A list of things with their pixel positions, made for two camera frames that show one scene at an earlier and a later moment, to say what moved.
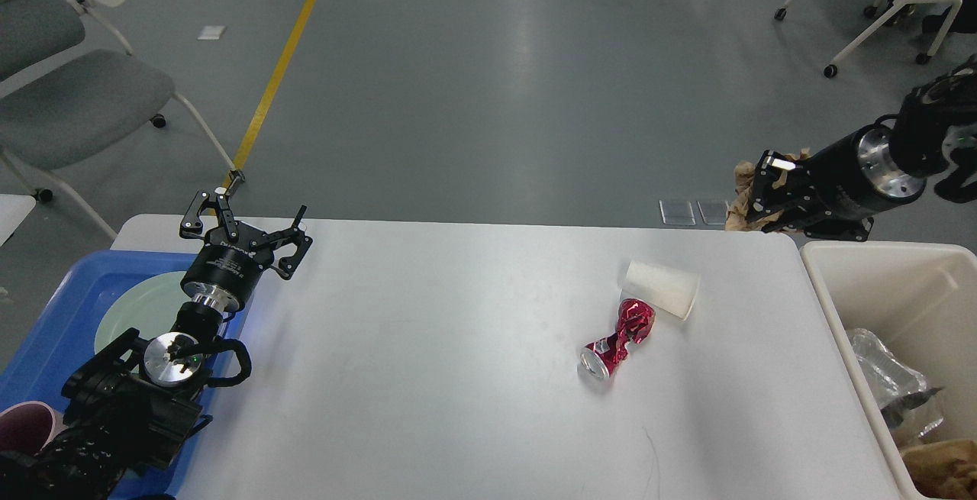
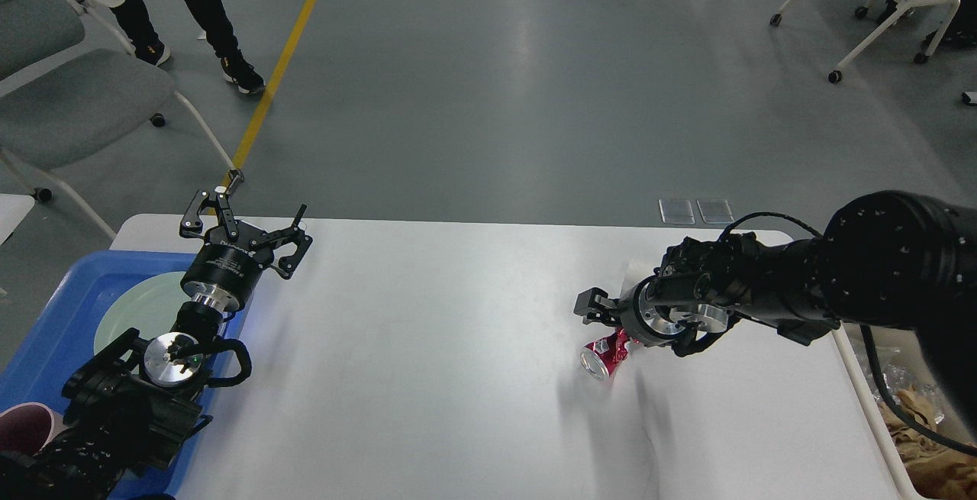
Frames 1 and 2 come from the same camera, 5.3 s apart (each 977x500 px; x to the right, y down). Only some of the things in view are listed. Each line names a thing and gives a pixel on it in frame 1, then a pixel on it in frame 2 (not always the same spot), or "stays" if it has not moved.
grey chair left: x=69 y=85 stays
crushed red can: x=635 y=320 stays
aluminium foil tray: x=910 y=407 -> x=904 y=364
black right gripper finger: x=781 y=184 -> x=596 y=308
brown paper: x=736 y=217 -> x=916 y=404
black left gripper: x=222 y=275 stays
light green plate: x=149 y=306 stays
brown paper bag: x=944 y=469 stays
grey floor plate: x=677 y=212 stays
